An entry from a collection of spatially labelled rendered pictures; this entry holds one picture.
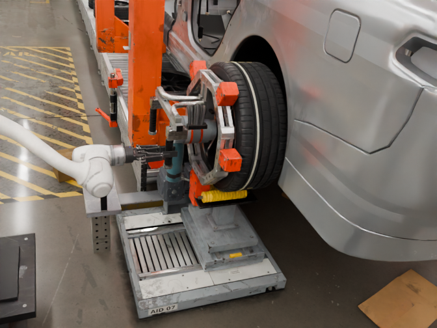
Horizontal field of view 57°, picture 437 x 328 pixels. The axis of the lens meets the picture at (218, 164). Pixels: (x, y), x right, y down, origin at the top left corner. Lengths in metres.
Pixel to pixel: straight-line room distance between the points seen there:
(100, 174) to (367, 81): 1.01
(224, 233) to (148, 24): 1.22
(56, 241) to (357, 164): 1.85
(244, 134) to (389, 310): 1.36
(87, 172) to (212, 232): 0.98
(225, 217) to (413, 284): 1.22
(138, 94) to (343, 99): 1.27
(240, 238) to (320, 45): 1.22
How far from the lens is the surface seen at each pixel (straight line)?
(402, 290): 2.75
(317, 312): 2.41
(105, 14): 4.20
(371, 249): 1.56
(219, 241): 2.31
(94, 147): 1.77
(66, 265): 2.50
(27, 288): 2.00
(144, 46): 2.28
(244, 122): 1.78
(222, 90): 1.76
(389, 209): 1.43
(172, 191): 2.48
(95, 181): 1.60
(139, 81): 2.34
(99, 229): 2.43
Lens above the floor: 1.74
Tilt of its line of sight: 30 degrees down
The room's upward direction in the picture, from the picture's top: 8 degrees clockwise
